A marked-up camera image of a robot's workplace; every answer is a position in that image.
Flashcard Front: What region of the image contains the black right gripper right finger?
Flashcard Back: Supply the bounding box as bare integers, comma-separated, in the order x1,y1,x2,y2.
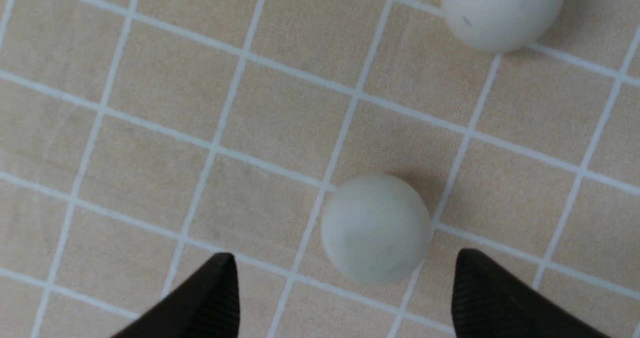
451,248,604,338

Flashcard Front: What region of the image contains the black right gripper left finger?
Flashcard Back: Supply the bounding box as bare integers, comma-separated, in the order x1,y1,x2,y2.
114,253,241,338

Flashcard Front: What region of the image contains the white table-tennis ball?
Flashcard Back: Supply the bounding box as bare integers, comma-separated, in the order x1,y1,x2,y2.
320,174,432,286
440,0,564,54

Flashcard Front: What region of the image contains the beige checkered tablecloth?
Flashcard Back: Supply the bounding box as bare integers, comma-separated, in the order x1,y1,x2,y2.
0,0,640,338

